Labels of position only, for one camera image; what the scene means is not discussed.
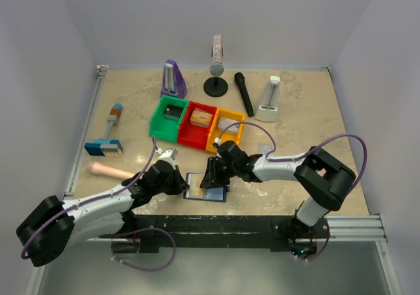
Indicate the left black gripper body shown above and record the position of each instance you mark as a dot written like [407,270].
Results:
[170,187]

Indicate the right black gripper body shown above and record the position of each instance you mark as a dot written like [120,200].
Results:
[229,169]

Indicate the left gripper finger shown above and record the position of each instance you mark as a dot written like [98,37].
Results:
[184,186]
[176,182]

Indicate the navy blue card holder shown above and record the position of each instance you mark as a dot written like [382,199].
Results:
[195,192]

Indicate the white silver credit card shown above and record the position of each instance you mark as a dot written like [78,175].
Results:
[265,148]

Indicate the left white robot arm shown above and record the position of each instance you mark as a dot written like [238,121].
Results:
[54,225]

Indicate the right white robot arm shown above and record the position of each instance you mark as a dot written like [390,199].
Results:
[327,180]

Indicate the white card stack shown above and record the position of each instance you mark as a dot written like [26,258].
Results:
[228,125]

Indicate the orange card stack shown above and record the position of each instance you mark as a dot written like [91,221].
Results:
[200,118]

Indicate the black card stack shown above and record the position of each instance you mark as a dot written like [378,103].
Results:
[173,112]

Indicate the yellow plastic bin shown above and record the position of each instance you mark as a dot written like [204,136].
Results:
[229,135]

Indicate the red plastic bin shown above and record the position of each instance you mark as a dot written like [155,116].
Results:
[192,135]

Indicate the green plastic bin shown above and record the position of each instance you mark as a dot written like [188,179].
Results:
[162,128]

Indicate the blue toy block hammer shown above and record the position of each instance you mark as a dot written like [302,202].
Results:
[105,146]

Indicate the white metronome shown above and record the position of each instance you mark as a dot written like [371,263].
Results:
[267,106]

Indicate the black round microphone stand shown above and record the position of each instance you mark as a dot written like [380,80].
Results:
[215,87]

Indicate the black handheld microphone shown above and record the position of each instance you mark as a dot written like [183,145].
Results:
[239,79]

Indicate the glitter microphone on stand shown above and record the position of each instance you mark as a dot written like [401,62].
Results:
[216,68]

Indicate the purple metronome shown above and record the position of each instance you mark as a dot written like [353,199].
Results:
[173,83]

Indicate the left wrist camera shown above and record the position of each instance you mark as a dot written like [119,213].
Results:
[168,156]

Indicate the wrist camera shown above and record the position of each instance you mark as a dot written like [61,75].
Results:
[217,143]
[168,156]

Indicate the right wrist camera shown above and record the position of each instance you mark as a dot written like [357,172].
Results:
[217,143]

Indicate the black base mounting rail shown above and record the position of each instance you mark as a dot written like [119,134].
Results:
[276,233]

